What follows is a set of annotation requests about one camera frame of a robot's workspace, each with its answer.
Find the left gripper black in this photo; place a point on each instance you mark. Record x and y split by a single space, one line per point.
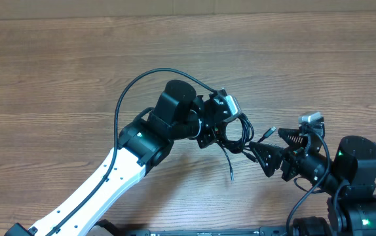
211 134

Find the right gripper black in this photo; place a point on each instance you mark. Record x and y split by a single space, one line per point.
291 160

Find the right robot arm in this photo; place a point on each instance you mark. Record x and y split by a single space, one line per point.
348 178

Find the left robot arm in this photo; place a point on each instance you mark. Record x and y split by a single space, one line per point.
180 113

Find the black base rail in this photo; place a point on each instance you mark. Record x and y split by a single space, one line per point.
106 228

